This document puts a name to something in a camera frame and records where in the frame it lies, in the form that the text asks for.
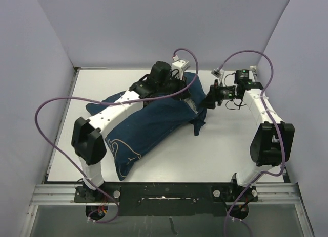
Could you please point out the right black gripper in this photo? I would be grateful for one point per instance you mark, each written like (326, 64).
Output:
(213, 96)

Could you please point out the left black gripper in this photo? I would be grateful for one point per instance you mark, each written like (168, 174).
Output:
(180, 84)

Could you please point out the dark blue embroidered pillowcase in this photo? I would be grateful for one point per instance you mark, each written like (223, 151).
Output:
(142, 131)

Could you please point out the white pillow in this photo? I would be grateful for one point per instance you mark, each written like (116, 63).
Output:
(191, 105)

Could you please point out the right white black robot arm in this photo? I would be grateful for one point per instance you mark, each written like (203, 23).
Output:
(271, 146)

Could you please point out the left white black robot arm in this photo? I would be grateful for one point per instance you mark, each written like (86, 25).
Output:
(88, 134)

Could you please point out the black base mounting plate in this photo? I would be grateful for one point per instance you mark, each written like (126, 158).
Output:
(168, 199)

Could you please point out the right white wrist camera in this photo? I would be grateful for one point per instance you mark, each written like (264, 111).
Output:
(219, 74)

